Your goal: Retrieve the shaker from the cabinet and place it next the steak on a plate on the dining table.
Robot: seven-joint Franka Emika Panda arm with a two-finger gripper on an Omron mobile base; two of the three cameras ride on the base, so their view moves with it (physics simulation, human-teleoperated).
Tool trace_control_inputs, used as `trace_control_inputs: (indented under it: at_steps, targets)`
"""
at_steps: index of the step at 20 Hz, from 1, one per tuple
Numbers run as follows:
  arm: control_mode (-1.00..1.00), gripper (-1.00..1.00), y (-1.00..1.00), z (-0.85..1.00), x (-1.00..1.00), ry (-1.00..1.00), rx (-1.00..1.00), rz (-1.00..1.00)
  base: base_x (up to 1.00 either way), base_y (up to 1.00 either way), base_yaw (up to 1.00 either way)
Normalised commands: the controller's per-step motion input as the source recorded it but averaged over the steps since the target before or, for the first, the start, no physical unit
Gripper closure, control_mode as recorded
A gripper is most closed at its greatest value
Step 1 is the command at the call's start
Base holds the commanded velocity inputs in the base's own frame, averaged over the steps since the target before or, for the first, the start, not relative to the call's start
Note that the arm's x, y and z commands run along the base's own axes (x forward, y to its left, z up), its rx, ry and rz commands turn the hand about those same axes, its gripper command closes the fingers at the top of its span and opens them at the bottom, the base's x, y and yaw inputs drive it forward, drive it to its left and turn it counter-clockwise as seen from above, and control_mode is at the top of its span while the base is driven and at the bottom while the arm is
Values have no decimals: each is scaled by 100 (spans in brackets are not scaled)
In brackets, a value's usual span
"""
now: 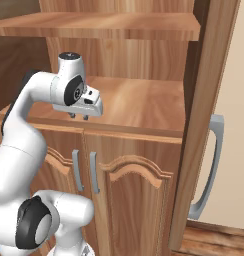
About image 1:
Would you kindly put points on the wooden cabinet shelf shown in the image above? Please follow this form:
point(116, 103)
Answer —
point(110, 25)

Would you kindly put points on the tall open wooden cabinet door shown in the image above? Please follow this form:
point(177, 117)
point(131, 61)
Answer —
point(200, 110)

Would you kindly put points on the wooden arched-panel cupboard door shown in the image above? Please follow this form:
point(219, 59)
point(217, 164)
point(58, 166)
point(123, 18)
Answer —
point(137, 203)
point(65, 186)

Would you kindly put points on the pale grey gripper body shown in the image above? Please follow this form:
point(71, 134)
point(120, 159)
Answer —
point(77, 108)

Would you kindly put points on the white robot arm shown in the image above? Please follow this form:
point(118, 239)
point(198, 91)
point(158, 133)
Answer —
point(17, 160)

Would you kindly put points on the wooden cabinet frame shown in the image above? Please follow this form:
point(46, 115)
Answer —
point(140, 103)

